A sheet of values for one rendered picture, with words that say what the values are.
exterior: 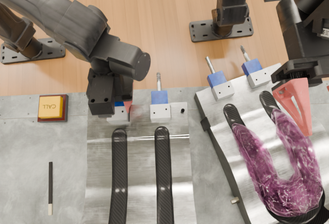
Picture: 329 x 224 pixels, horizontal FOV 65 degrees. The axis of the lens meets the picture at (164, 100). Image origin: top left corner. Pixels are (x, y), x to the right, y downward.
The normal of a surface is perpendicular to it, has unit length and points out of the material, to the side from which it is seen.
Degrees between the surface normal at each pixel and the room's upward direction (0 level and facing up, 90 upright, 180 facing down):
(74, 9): 23
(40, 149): 0
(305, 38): 2
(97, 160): 3
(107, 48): 15
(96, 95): 28
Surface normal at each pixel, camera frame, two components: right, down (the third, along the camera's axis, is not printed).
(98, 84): -0.04, -0.68
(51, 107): -0.01, -0.25
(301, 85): 0.04, 0.14
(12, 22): 0.90, 0.44
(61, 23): 0.35, -0.07
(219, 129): -0.11, -0.51
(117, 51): -0.24, -0.36
